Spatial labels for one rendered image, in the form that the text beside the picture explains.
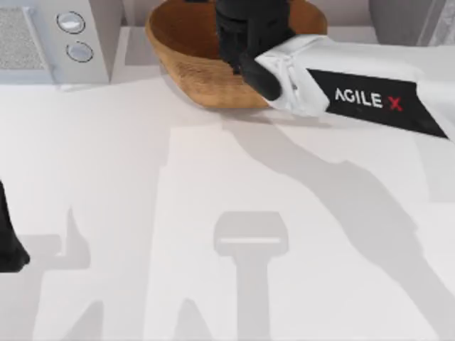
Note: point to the brown wooden bowl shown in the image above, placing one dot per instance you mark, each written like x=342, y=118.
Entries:
x=199, y=76

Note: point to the grey mesh microwave door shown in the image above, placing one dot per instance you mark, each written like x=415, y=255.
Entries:
x=17, y=39

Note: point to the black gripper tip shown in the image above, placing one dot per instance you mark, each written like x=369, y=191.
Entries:
x=10, y=245

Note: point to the round grey microwave knob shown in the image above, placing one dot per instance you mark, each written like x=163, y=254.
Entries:
x=80, y=52
x=70, y=22

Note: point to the pale microwave oven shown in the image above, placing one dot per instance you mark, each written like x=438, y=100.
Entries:
x=101, y=42

